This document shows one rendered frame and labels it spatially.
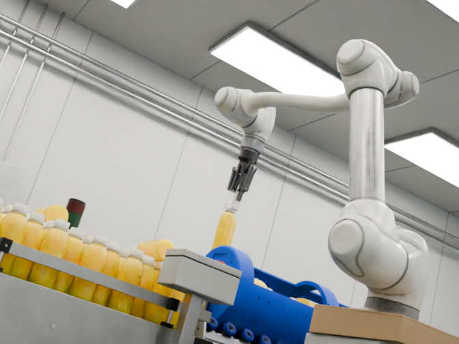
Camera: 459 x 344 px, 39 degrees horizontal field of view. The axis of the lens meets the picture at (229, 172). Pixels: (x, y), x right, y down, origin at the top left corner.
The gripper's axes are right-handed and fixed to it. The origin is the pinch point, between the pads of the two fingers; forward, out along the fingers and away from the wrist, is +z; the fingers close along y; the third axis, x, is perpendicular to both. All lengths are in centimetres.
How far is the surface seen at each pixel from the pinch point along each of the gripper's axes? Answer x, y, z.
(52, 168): -28, 328, -36
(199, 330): 15, -29, 49
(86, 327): 57, -43, 57
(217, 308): 8.7, -25.7, 40.6
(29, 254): 77, -39, 45
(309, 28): -116, 160, -183
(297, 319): -19, -32, 35
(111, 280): 53, -40, 44
